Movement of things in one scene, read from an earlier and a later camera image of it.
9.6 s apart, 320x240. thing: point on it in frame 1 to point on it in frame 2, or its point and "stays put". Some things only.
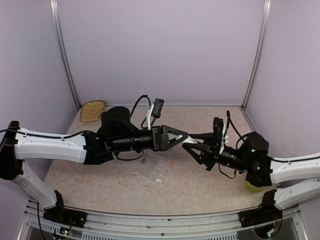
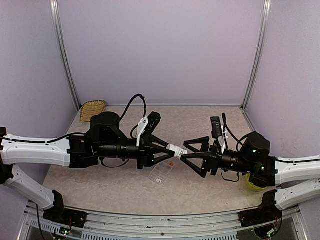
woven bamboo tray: x=92 y=110 stays put
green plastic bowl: x=255 y=189 stays put
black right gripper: x=210 y=154 to x=212 y=160
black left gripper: x=160 y=137 to x=146 y=151
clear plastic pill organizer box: x=161 y=171 stays put
